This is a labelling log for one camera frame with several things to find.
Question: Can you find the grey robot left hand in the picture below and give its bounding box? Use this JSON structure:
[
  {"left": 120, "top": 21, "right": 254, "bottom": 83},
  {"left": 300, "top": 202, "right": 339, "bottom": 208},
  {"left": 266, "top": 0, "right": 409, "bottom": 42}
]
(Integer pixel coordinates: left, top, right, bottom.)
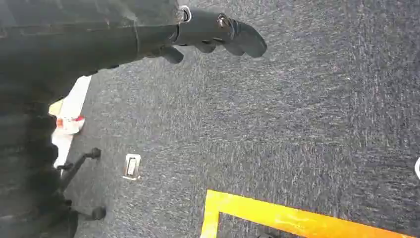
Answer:
[{"left": 0, "top": 0, "right": 268, "bottom": 108}]

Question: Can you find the red and white packet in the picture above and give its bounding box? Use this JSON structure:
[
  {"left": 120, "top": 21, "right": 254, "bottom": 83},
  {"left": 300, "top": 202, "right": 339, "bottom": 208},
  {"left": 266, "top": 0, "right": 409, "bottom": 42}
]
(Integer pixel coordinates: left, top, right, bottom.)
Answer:
[{"left": 55, "top": 115, "right": 86, "bottom": 136}]

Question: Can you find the black office chair base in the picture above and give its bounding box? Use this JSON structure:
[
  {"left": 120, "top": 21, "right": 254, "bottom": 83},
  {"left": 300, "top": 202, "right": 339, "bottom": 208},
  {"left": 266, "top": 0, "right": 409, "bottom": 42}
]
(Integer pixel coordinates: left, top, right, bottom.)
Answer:
[{"left": 55, "top": 147, "right": 107, "bottom": 221}]

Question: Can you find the silver floor socket plate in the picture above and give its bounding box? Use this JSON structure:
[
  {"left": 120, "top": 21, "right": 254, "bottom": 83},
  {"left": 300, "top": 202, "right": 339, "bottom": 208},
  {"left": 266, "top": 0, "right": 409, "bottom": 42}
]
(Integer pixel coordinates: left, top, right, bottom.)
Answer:
[{"left": 122, "top": 153, "right": 142, "bottom": 181}]

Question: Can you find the ribbed grey left arm sleeve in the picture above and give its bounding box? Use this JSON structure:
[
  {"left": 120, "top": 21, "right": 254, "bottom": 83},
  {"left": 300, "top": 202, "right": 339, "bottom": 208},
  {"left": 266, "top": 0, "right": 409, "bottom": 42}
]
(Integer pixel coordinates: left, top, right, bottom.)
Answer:
[{"left": 0, "top": 98, "right": 79, "bottom": 238}]

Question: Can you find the yellow floor tape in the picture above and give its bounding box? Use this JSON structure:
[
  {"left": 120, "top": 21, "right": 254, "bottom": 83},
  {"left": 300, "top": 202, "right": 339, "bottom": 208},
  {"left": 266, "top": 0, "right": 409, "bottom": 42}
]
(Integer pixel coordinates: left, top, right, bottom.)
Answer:
[{"left": 200, "top": 189, "right": 415, "bottom": 238}]

